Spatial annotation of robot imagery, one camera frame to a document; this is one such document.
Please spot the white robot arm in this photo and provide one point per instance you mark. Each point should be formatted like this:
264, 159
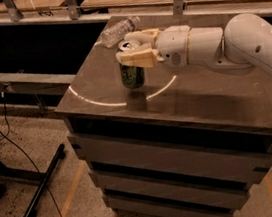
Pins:
243, 44

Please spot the clear plastic water bottle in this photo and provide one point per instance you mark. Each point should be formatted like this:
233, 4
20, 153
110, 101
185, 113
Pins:
116, 33

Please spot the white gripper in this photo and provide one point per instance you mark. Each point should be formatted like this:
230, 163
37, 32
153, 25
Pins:
173, 46

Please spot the green soda can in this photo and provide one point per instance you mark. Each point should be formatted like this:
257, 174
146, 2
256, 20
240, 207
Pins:
132, 77

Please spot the black stand leg frame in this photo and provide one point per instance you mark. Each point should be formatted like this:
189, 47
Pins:
34, 177

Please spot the grey metal rail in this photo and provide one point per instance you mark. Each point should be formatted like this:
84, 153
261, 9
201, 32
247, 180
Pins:
26, 83

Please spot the grey drawer cabinet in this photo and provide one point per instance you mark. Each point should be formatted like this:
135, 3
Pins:
191, 142

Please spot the metal bracket post far left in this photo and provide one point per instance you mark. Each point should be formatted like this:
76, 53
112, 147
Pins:
14, 13

